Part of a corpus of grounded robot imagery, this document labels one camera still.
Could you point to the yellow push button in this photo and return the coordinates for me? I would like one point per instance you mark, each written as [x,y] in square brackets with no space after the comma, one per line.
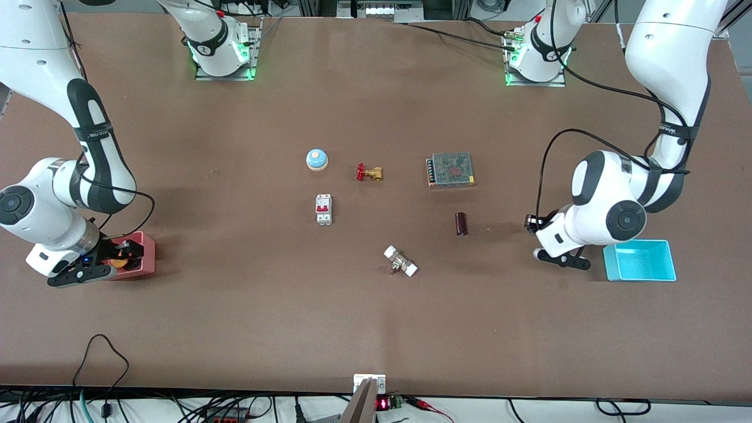
[122,262]

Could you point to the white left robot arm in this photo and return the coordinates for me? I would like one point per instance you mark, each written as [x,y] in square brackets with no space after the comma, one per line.
[670,47]

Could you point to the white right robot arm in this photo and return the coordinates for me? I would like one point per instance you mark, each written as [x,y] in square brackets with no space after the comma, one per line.
[35,47]

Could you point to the pink plastic bin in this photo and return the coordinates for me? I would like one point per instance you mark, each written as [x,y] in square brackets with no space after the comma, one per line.
[148,258]

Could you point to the cyan plastic bin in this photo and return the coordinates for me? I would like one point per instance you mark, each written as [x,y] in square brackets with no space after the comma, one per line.
[643,264]

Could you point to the brown cylindrical capacitor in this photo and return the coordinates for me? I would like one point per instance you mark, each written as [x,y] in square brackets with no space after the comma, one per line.
[461,224]

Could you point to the metal mesh power supply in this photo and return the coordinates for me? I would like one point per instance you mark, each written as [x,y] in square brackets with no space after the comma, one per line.
[452,170]

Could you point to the metal fitting white ends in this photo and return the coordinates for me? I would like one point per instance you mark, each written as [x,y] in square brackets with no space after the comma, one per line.
[400,261]

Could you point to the blue white dome bell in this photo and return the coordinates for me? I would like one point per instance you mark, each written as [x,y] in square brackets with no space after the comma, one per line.
[316,160]

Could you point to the red clip lead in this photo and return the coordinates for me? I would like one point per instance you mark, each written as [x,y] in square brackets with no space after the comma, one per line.
[429,405]

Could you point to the red digit display module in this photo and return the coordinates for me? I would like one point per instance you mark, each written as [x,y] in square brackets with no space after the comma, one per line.
[383,403]

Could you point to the grey device with lights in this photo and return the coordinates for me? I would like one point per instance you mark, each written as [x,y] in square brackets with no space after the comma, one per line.
[382,9]

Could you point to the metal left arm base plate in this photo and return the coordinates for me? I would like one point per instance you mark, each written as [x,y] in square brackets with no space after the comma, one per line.
[558,83]

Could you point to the white circuit breaker red switch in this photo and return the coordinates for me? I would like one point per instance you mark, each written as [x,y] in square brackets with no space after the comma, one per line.
[324,211]

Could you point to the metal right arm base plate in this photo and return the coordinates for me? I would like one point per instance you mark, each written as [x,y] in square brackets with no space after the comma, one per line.
[235,77]

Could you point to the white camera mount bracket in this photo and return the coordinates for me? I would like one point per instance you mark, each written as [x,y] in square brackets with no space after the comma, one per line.
[369,382]

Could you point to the aluminium frame profile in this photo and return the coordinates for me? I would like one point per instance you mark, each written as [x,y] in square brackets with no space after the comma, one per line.
[721,32]

